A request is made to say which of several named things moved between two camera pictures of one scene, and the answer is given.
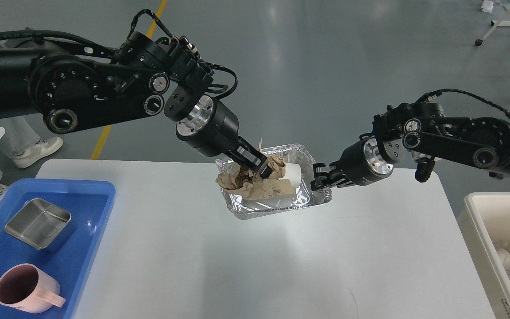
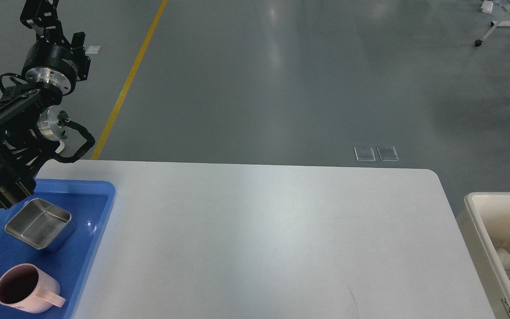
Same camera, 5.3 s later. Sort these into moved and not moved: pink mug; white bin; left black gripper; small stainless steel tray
Moved: left black gripper
Not moved: white bin; small stainless steel tray; pink mug
